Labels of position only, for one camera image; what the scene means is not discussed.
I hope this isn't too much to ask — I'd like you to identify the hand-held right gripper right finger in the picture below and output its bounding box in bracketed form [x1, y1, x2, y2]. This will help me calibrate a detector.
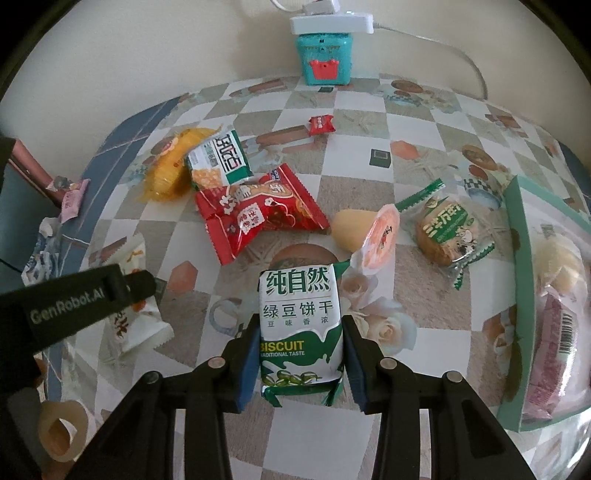
[339, 316, 536, 480]

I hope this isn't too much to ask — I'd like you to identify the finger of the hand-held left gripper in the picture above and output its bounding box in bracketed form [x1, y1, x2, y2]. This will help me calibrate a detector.
[104, 270, 158, 305]

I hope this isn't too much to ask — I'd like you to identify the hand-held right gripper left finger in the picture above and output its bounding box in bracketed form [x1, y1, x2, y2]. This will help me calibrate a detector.
[85, 314, 262, 480]

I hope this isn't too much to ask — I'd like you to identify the white snack packet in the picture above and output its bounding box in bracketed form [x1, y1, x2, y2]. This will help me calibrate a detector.
[95, 233, 174, 356]

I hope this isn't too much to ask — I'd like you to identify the green biscuit packet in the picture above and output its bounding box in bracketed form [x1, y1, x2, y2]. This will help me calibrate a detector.
[257, 261, 352, 407]

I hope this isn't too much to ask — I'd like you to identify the yellow snack packet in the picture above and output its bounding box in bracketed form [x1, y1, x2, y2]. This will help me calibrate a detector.
[143, 128, 218, 203]

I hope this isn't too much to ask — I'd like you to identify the red snack packet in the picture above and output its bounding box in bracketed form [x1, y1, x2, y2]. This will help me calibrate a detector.
[194, 164, 331, 266]

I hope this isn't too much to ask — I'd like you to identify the jelly cup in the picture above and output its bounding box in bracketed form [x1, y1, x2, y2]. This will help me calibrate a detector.
[333, 203, 399, 271]

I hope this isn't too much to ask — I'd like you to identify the green white cracker packet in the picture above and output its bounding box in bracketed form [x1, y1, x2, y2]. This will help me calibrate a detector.
[186, 126, 254, 191]

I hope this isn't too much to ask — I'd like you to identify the green cookie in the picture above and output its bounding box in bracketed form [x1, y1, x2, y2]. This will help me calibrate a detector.
[396, 179, 496, 291]

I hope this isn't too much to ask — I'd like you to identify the pink snack packet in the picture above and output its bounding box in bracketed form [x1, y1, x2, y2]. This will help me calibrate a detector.
[526, 293, 591, 418]

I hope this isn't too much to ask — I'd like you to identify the teal cardboard tray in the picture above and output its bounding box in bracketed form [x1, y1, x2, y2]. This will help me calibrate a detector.
[501, 174, 591, 432]

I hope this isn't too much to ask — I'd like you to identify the clear round pastry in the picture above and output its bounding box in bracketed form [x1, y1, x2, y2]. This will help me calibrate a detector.
[536, 231, 585, 296]

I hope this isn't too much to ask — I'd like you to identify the small red candy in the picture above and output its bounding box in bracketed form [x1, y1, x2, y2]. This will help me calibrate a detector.
[308, 114, 336, 136]

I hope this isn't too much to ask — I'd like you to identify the blue white crumpled wrapper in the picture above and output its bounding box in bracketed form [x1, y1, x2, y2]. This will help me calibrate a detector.
[21, 217, 63, 284]

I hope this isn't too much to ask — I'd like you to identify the checkered tablecloth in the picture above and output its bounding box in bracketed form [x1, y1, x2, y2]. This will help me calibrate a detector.
[34, 74, 591, 480]

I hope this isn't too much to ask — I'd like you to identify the dark cabinet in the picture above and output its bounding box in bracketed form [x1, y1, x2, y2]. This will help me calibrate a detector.
[0, 138, 61, 278]

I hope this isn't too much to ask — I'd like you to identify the small pink candy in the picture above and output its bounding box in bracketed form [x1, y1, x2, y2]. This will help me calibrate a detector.
[60, 179, 89, 223]

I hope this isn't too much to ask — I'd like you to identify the beige tape roll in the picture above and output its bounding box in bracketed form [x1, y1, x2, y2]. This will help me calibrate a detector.
[38, 399, 89, 462]

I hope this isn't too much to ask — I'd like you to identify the teal toy box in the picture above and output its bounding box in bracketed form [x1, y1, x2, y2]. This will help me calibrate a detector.
[295, 33, 354, 87]

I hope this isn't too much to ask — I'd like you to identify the white power strip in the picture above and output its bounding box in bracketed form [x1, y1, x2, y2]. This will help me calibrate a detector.
[290, 13, 374, 35]

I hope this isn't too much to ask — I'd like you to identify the reddish wooden rail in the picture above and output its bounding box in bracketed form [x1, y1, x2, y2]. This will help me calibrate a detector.
[9, 138, 63, 208]

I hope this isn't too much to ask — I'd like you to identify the white power cable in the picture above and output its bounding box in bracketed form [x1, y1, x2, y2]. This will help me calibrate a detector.
[372, 23, 488, 100]

